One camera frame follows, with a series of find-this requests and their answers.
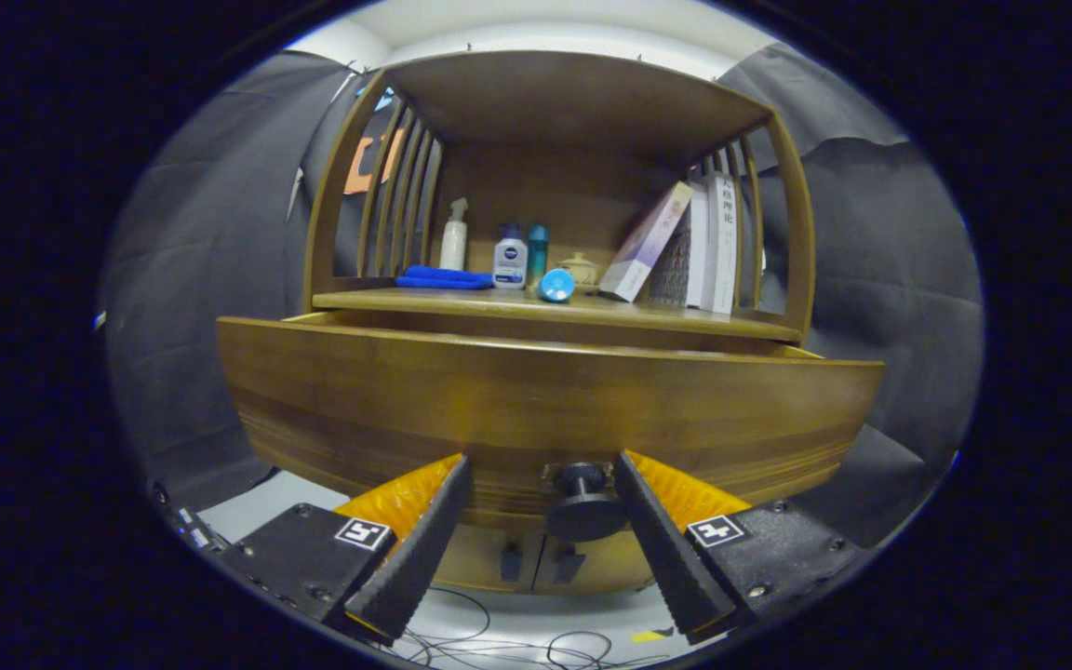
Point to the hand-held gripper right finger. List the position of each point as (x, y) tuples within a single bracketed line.
[(666, 558)]

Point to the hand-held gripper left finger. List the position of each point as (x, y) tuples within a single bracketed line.
[(420, 558)]

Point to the black round drawer knob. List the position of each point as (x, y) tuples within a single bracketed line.
[(582, 507)]

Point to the wooden drawer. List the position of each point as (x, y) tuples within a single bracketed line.
[(406, 400)]

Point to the blue cosmetic tube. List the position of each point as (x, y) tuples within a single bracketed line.
[(556, 284)]

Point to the wooden cabinet door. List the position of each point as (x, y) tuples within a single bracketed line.
[(615, 563), (475, 563)]

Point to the wooden countertop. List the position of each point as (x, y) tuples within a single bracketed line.
[(462, 300)]

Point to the wooden cabinet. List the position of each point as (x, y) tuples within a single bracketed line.
[(545, 186)]

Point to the yellow floor tape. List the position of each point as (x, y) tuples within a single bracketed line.
[(648, 636)]

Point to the black electronic box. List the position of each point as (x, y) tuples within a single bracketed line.
[(182, 521)]

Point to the blue folded cloth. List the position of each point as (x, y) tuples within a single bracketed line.
[(443, 277)]

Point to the patterned cover book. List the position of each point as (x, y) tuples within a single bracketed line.
[(680, 270)]

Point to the beige lidded teacup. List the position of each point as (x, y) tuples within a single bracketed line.
[(582, 268)]

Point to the white bottle with blue cap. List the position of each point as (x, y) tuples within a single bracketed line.
[(509, 262)]

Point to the white pump bottle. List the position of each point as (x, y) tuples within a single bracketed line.
[(453, 244)]

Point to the purple cover book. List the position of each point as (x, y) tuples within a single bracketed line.
[(648, 242)]

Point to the slim teal bottle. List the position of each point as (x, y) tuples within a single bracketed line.
[(537, 251)]

